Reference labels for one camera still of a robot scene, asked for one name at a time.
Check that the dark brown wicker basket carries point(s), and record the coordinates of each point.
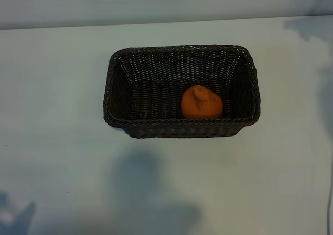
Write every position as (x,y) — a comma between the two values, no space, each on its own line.
(156,102)

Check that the orange fruit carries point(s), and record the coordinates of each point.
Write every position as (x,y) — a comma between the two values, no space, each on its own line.
(200,107)

